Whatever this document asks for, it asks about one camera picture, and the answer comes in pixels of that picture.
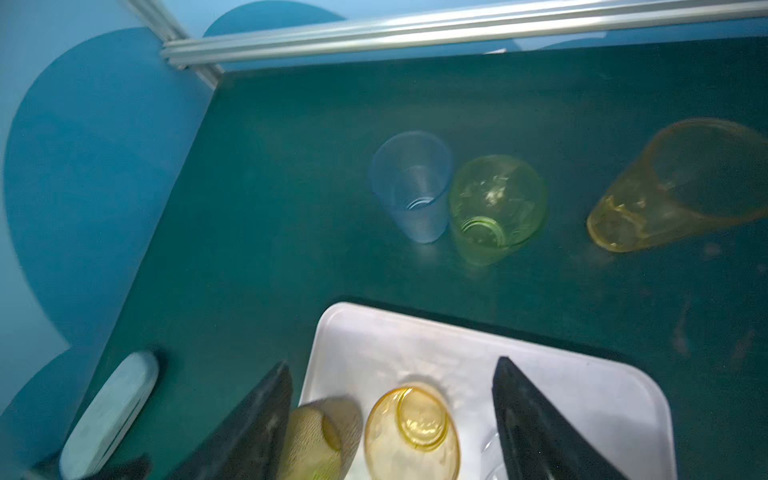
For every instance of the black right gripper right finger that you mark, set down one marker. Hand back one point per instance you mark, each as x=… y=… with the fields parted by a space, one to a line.
x=537 y=441

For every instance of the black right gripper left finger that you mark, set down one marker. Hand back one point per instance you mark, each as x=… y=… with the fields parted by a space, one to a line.
x=248 y=443

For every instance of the dark amber dimpled glass back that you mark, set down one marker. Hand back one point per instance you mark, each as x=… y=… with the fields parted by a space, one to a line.
x=321 y=440

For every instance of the short yellow glass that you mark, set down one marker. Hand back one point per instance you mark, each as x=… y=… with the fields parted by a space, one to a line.
x=410 y=434

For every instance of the tall green plastic glass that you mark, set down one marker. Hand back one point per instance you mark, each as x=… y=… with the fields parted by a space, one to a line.
x=497 y=204

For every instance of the tall blue plastic glass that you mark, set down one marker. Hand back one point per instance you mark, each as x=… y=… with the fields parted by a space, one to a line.
x=411 y=174

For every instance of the tall yellow plastic glass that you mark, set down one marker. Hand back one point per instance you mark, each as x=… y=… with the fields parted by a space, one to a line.
x=695 y=176

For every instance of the clear faceted glass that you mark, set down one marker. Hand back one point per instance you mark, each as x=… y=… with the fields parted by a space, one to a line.
x=492 y=466

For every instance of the pink plastic tray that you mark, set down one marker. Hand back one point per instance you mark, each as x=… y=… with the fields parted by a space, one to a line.
x=363 y=352

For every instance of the white round disc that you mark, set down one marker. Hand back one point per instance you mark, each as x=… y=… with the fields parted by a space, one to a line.
x=105 y=422

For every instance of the aluminium frame back rail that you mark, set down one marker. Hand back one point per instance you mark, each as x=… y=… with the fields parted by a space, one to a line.
x=456 y=26

